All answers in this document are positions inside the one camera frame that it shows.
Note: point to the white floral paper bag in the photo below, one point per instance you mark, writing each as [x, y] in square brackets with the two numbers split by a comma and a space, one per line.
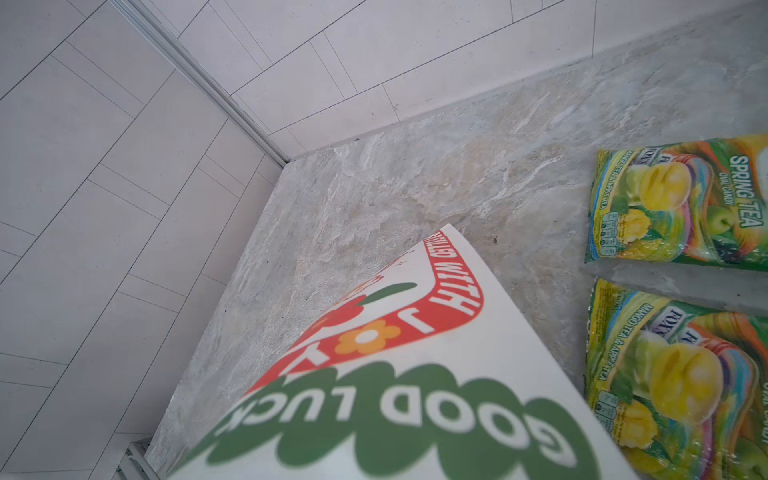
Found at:
[429, 372]

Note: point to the green Fox's candy packet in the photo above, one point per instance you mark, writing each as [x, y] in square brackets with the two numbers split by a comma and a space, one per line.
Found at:
[681, 388]
[701, 203]

